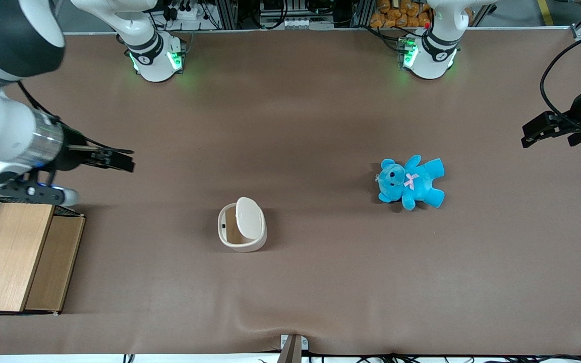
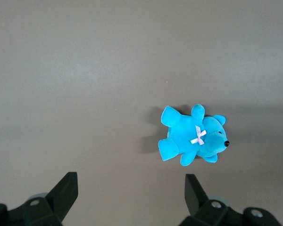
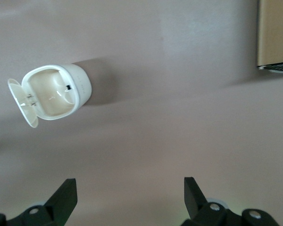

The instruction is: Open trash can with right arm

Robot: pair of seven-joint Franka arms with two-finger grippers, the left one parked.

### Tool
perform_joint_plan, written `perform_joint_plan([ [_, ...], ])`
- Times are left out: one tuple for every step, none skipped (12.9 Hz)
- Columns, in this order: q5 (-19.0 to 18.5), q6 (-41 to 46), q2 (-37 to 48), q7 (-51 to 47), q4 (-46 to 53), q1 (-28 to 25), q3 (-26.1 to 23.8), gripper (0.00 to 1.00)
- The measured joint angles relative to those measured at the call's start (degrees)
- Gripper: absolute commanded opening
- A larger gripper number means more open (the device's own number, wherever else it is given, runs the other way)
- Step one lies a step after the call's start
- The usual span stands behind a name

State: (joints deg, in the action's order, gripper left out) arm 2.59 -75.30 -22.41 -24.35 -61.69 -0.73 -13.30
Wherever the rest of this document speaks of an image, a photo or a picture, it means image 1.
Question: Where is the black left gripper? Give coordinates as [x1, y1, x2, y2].
[521, 82, 581, 148]

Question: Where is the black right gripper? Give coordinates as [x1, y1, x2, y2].
[54, 125, 136, 173]

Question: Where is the white trash can lid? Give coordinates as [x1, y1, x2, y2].
[235, 197, 264, 241]

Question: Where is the white square trash can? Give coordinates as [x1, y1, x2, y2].
[217, 197, 268, 253]

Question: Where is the wooden two-tier shelf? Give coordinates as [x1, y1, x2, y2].
[0, 202, 87, 316]

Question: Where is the blue teddy bear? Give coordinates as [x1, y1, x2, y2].
[376, 155, 445, 211]

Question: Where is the white power strip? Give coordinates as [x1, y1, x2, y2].
[171, 4, 206, 21]

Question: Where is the orange plush toys pile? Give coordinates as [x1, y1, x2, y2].
[370, 0, 433, 29]

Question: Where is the white terminal block row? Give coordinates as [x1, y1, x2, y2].
[260, 17, 335, 30]

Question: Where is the brown table cover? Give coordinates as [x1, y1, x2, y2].
[0, 28, 581, 356]

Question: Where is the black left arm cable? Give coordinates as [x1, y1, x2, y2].
[540, 32, 581, 132]

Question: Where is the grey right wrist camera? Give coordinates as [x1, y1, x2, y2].
[0, 171, 80, 208]

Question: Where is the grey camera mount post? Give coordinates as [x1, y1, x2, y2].
[276, 334, 310, 363]

